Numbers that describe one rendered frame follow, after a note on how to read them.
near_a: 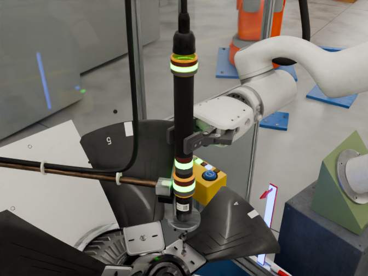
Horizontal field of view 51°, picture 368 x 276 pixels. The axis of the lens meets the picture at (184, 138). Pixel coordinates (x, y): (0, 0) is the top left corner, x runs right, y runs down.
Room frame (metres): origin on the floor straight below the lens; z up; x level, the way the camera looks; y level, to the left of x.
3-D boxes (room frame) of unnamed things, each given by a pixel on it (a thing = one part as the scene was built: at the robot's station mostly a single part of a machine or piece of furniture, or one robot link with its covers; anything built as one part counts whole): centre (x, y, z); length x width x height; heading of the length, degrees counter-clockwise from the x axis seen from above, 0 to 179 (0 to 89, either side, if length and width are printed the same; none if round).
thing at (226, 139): (0.61, -0.08, 1.51); 0.08 x 0.06 x 0.01; 13
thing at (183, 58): (0.58, 0.00, 1.65); 0.04 x 0.04 x 0.03
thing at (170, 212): (0.58, 0.01, 1.35); 0.09 x 0.07 x 0.10; 79
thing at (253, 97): (0.70, -0.12, 1.51); 0.09 x 0.03 x 0.08; 44
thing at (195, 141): (0.57, -0.03, 1.51); 0.07 x 0.03 x 0.03; 134
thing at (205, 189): (1.04, -0.06, 1.02); 0.16 x 0.10 x 0.11; 44
